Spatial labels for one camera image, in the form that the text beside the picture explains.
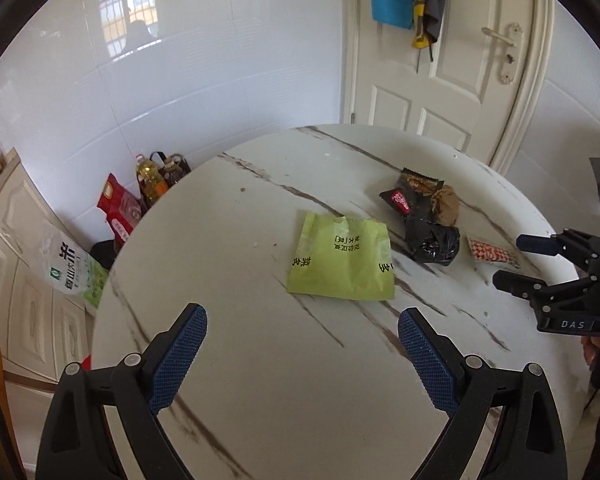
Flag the red food bag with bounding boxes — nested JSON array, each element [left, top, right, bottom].
[[96, 173, 143, 248]]

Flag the dark brown snack wrapper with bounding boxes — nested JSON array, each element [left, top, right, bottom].
[[399, 167, 446, 196]]

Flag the white green rice bag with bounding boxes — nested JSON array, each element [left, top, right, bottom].
[[40, 227, 110, 311]]

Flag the dark bottles in carrier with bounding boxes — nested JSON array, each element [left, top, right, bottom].
[[150, 151, 191, 186]]

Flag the person's right hand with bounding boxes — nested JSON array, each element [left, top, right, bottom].
[[581, 334, 600, 372]]

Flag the grey hanging garment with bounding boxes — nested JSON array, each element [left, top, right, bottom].
[[402, 0, 451, 63]]

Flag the light green snack packet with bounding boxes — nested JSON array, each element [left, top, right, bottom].
[[286, 211, 396, 302]]

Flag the white panel door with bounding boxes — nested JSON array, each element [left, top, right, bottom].
[[342, 0, 556, 171]]

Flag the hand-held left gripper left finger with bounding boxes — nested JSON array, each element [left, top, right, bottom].
[[35, 303, 208, 480]]

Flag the red white patterned wrapper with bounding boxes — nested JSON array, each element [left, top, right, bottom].
[[466, 236, 521, 267]]

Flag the crumpled brown paper ball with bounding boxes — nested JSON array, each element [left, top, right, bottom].
[[430, 184, 460, 226]]

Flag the cream wooden cabinet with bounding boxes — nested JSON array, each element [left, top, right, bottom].
[[0, 147, 98, 386]]

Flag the crumpled black plastic bag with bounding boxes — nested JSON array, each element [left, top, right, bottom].
[[404, 217, 461, 266]]

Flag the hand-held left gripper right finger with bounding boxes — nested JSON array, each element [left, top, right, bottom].
[[397, 307, 567, 480]]

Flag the black red snack wrapper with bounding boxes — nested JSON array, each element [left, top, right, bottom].
[[379, 187, 413, 216]]

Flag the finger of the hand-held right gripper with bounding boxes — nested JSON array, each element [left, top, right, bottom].
[[516, 229, 600, 270], [492, 269, 591, 312]]

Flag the yellow cooking oil bottle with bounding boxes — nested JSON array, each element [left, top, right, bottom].
[[134, 154, 170, 206]]

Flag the cream door handle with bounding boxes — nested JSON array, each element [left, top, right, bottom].
[[481, 22, 524, 85]]

